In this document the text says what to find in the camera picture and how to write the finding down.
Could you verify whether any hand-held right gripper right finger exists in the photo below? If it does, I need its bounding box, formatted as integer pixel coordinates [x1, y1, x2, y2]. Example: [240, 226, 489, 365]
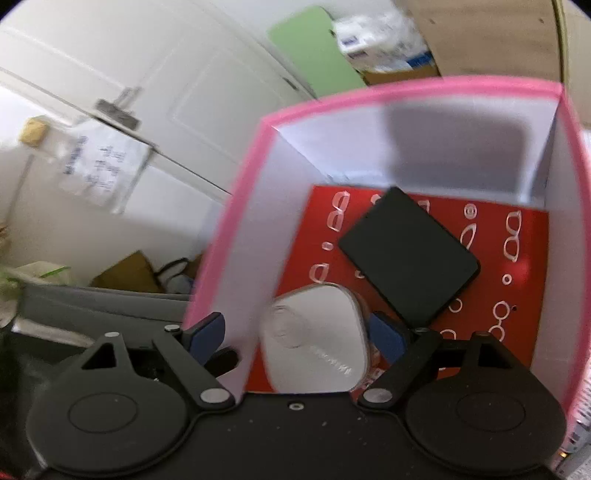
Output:
[358, 311, 520, 412]

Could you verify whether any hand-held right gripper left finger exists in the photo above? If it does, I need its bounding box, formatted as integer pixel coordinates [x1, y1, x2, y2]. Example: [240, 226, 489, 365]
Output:
[81, 313, 238, 414]

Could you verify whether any pale rounded case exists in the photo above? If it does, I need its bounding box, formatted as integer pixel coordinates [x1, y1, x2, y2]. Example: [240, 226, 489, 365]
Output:
[259, 282, 370, 393]

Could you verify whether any pink cardboard box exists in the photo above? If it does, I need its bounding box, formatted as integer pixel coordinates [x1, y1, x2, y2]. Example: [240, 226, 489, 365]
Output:
[182, 76, 591, 462]

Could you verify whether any black rectangular case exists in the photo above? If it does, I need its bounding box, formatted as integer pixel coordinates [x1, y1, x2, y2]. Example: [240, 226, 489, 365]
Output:
[338, 186, 482, 328]

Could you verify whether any brown paper bag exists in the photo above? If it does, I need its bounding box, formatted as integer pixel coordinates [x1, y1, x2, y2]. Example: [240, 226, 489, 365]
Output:
[89, 250, 165, 294]

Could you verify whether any handwritten paper note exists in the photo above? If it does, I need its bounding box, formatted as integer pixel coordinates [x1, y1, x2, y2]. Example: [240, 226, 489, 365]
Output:
[59, 124, 154, 214]

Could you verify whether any white door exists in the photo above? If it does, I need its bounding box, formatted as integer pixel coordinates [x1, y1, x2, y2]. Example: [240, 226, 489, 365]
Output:
[0, 0, 320, 222]

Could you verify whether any brown cardboard box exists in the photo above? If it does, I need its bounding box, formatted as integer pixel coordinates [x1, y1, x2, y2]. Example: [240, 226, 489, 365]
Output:
[359, 64, 442, 86]

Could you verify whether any green board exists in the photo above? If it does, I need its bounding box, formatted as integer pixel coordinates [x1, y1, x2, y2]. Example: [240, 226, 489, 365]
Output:
[267, 6, 369, 100]

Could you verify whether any tissue paper pack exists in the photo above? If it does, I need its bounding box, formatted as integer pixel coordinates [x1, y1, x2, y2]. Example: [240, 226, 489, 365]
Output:
[329, 8, 437, 73]

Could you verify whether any wooden shelf cabinet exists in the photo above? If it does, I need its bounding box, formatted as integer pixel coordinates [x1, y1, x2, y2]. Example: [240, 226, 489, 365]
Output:
[401, 0, 568, 85]

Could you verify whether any metal door handle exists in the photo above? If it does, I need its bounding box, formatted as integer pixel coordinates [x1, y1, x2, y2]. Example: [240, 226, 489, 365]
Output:
[93, 87, 143, 131]

